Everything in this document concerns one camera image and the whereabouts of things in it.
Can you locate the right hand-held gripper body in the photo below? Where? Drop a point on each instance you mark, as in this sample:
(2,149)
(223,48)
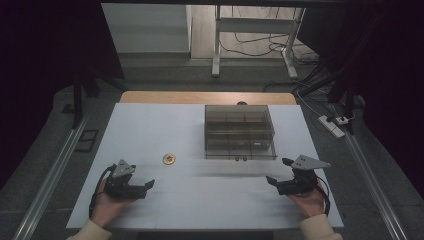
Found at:
(300,185)

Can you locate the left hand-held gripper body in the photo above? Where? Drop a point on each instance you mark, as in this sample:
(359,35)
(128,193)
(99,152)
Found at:
(123,190)

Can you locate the person's right hand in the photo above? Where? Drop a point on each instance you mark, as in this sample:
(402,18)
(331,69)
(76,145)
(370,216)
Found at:
(311,204)

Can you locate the person's left hand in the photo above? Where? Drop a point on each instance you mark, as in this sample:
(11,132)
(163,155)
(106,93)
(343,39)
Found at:
(105,208)

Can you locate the white board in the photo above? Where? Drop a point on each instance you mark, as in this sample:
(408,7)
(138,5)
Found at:
(160,126)

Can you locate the white power strip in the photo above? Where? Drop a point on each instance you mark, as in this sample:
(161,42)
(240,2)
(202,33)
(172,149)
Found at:
(330,126)

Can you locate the transparent grey drawer organizer box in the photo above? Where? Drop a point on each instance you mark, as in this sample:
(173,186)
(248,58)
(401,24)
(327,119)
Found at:
(238,131)

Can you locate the white plug adapter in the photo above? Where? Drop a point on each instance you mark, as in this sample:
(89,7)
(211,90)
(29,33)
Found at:
(342,120)

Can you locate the black metal stand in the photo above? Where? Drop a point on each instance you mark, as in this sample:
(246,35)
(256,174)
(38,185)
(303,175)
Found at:
(77,103)
(348,106)

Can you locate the wooden table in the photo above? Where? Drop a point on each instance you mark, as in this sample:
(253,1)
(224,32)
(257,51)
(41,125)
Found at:
(186,97)

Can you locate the dark curtain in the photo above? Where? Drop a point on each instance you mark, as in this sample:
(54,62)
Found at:
(46,66)
(386,83)

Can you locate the black floor frame plate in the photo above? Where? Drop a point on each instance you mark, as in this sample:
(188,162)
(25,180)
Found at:
(87,140)

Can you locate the aluminium rail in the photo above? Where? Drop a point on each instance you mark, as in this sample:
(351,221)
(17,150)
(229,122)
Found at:
(373,186)
(50,185)

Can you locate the white metal desk frame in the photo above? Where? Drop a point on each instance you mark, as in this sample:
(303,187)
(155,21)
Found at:
(255,25)

